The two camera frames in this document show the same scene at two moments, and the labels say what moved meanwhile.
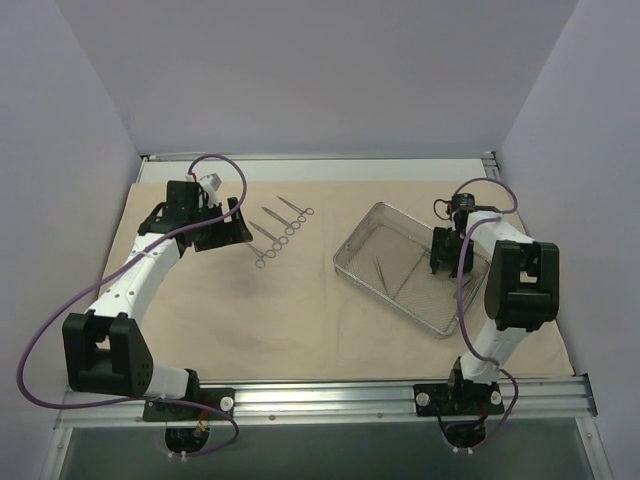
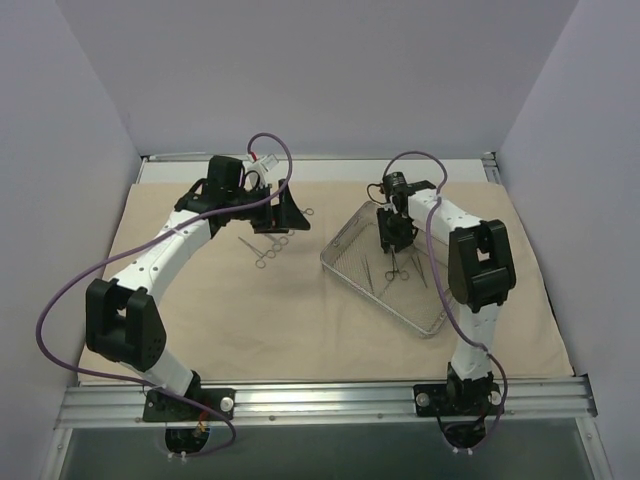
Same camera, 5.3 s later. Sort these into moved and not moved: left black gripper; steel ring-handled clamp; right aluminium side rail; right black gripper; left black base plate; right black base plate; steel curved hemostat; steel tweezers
Moved: right black gripper; left black gripper; steel tweezers
Not moved: steel ring-handled clamp; steel curved hemostat; right aluminium side rail; left black base plate; right black base plate
